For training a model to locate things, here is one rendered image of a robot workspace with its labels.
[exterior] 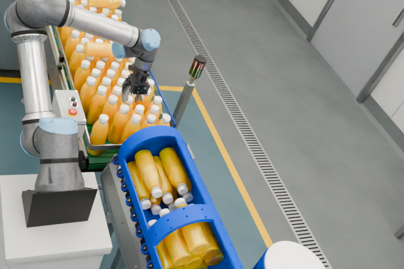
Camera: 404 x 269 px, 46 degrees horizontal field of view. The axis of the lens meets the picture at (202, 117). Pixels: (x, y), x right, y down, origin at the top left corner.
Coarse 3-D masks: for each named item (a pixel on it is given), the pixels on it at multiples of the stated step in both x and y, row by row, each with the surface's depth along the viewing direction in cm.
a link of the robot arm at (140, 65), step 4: (136, 60) 192; (140, 60) 191; (136, 64) 193; (140, 64) 192; (144, 64) 192; (148, 64) 192; (152, 64) 195; (140, 68) 193; (144, 68) 193; (148, 68) 194
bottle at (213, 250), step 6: (204, 222) 173; (204, 228) 170; (210, 234) 170; (210, 240) 167; (210, 246) 165; (216, 246) 167; (204, 252) 165; (210, 252) 167; (216, 252) 168; (204, 258) 168
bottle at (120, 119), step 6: (120, 114) 213; (126, 114) 214; (114, 120) 214; (120, 120) 213; (126, 120) 214; (114, 126) 216; (120, 126) 215; (114, 132) 217; (120, 132) 217; (108, 138) 222; (114, 138) 220; (120, 138) 221
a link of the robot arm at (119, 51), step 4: (112, 44) 182; (116, 44) 180; (120, 44) 178; (112, 48) 182; (116, 48) 180; (120, 48) 178; (124, 48) 179; (128, 48) 177; (112, 52) 182; (116, 52) 180; (120, 52) 179; (124, 52) 179; (128, 52) 179; (132, 52) 178; (116, 56) 181; (120, 56) 180; (124, 56) 181; (128, 56) 182; (132, 56) 183; (136, 56) 186; (140, 56) 188
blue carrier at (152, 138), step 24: (144, 144) 196; (168, 144) 201; (192, 168) 182; (192, 192) 195; (144, 216) 171; (168, 216) 163; (192, 216) 162; (216, 216) 169; (216, 264) 176; (240, 264) 158
